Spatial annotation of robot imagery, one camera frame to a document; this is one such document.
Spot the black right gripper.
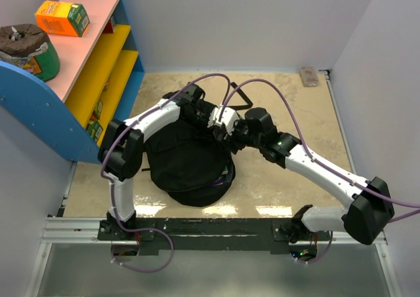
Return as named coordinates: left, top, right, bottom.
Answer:
left=219, top=115, right=264, bottom=154

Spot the black student backpack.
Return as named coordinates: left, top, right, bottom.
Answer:
left=144, top=120, right=236, bottom=207

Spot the purple colourful book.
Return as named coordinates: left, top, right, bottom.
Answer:
left=212, top=175, right=232, bottom=186

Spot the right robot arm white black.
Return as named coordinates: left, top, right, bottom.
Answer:
left=216, top=108, right=394, bottom=245

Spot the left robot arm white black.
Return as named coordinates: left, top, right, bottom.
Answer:
left=98, top=83, right=218, bottom=239

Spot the beige pink eraser box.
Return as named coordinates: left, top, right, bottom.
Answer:
left=299, top=66, right=319, bottom=87

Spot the green box on shelf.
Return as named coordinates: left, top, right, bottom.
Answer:
left=86, top=119, right=103, bottom=142
left=92, top=100, right=102, bottom=120

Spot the blue shelf unit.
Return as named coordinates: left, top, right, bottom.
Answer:
left=1, top=0, right=144, bottom=163

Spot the orange green crayon box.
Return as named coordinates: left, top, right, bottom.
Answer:
left=35, top=1, right=90, bottom=37

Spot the brown green toy stump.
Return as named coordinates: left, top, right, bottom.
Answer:
left=1, top=24, right=60, bottom=81

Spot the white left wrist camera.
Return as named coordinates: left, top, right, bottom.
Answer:
left=207, top=108, right=224, bottom=128

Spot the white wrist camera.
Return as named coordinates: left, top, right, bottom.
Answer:
left=207, top=108, right=224, bottom=128
left=220, top=108, right=240, bottom=135

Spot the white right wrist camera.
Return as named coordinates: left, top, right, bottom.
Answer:
left=220, top=108, right=240, bottom=135

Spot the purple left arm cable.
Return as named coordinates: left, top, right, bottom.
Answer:
left=100, top=73, right=232, bottom=272

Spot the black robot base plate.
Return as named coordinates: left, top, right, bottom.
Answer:
left=98, top=218, right=329, bottom=256

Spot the aluminium rail frame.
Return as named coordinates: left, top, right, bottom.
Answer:
left=24, top=69, right=403, bottom=297

